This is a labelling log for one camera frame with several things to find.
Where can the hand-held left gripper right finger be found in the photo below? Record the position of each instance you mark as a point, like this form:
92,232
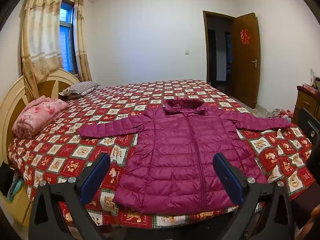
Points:
226,177

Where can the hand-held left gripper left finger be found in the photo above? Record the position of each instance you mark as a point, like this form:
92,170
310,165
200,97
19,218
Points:
96,177

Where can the magenta puffer jacket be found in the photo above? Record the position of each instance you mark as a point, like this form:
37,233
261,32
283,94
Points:
175,155

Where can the pile of clothes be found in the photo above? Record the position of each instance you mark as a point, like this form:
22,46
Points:
281,113

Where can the wooden cabinet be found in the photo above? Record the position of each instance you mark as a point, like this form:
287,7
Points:
305,102

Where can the red printed bedspread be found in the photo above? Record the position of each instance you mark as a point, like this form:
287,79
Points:
75,150

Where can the clutter on cabinet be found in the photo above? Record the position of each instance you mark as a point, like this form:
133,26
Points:
313,82

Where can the brown wooden door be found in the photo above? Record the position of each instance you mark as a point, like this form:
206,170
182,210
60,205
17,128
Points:
243,80

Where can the teal cloth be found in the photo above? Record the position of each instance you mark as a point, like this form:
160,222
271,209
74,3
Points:
15,187

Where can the pink folded blanket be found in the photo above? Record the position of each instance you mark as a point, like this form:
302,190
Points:
40,115

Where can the cream bedside table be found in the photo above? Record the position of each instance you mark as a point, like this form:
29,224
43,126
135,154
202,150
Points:
15,212

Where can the striped pillow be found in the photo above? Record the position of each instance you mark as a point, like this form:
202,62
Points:
80,88

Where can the red paper door decoration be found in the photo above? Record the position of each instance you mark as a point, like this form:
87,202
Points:
245,36

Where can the cream wooden headboard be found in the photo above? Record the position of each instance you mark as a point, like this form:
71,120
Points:
7,110

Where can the narrow beige floral curtain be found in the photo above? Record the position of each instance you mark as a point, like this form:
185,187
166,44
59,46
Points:
81,42

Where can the window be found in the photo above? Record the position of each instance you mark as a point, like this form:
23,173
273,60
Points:
67,37

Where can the wide beige floral curtain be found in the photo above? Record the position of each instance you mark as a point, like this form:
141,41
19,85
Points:
40,42

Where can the dark door frame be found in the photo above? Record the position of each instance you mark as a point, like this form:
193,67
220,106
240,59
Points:
205,50

